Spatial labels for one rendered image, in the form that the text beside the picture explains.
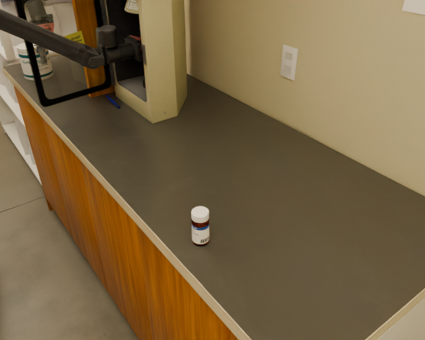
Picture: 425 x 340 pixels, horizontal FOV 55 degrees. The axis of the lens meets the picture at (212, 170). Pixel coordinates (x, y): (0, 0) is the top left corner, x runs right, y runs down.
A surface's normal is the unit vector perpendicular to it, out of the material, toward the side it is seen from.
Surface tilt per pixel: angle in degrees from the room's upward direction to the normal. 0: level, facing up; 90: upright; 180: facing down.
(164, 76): 90
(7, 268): 0
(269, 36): 90
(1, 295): 0
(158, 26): 90
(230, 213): 0
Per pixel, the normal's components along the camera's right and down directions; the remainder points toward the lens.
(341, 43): -0.80, 0.33
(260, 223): 0.00, -0.83
